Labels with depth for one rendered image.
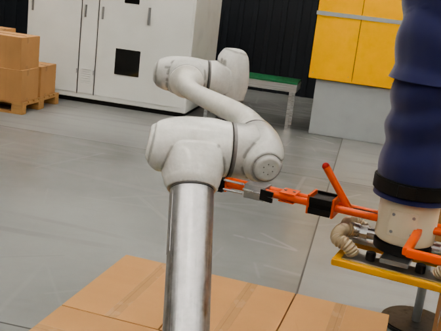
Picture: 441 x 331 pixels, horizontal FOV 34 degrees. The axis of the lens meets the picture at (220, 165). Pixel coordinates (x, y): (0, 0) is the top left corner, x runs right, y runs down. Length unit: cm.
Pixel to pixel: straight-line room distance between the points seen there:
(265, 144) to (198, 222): 24
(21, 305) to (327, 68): 614
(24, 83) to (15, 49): 41
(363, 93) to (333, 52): 65
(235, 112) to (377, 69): 745
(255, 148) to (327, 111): 783
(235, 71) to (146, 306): 111
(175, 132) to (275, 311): 148
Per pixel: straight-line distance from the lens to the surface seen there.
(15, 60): 879
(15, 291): 423
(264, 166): 163
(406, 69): 199
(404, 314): 447
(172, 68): 214
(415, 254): 189
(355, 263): 208
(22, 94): 884
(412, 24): 198
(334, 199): 215
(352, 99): 941
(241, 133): 165
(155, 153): 162
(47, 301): 413
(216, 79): 217
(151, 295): 297
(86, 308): 283
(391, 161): 203
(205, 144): 161
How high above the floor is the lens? 180
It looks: 14 degrees down
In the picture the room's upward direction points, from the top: 7 degrees clockwise
